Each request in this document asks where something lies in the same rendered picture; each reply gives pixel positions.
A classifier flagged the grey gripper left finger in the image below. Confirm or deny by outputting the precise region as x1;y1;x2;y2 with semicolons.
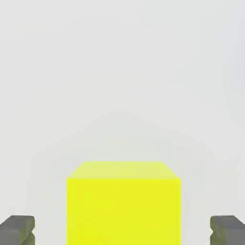
0;215;36;245

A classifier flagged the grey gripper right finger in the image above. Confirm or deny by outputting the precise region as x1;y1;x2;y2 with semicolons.
210;215;245;245

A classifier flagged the small yellow cube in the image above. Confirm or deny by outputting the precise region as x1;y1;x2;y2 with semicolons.
66;161;182;245

